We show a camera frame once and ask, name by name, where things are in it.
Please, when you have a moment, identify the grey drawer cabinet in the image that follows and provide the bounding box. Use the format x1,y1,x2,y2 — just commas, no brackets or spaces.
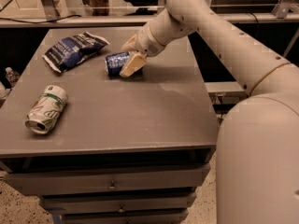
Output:
0,25,220,224

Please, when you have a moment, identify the grey drawer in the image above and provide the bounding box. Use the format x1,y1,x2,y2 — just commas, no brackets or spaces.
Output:
42,192,196,215
63,209,188,224
4,164,210,196

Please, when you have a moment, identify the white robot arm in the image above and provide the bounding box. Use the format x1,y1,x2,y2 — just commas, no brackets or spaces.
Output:
123,0,299,224

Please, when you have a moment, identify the bottom grey drawer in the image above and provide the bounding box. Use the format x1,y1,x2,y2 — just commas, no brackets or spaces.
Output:
63,209,188,224

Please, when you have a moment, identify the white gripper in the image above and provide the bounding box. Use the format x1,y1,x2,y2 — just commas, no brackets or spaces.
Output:
120,23,165,77

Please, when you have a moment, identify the white green 7up can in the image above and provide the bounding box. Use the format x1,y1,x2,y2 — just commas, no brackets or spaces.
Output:
25,85,68,134

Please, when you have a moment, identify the top grey drawer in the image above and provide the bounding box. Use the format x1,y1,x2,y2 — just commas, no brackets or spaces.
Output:
4,164,210,196

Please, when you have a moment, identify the clear plastic water bottle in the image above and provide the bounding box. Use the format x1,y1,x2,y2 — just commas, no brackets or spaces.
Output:
6,67,21,87

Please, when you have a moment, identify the blue chip bag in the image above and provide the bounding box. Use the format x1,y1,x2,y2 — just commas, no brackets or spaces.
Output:
43,32,109,73

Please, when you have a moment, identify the grey metal rail frame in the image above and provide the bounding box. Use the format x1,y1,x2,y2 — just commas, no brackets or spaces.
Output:
0,13,299,28

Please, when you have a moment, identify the blue pepsi can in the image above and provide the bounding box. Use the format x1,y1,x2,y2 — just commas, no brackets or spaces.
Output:
104,50,144,77

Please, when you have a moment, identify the middle grey drawer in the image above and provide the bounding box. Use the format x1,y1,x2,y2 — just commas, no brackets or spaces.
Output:
42,192,196,215

